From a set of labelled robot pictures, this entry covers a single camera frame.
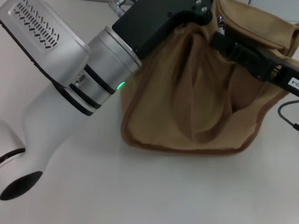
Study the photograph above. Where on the khaki canvas food bag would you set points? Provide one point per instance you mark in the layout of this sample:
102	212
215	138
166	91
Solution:
191	116

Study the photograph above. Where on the silver metal zipper pull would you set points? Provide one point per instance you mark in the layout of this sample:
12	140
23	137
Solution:
221	25

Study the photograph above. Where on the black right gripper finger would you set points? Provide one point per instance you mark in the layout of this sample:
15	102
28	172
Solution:
244	57

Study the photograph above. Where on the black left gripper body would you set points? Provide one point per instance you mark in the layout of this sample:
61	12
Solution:
158	17

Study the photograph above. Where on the silver perforated left camera box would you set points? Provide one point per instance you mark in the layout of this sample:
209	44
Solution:
40	35

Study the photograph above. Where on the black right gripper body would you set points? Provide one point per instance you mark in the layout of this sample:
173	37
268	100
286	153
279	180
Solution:
298	82

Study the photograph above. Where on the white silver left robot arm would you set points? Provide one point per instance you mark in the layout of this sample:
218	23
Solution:
54	113

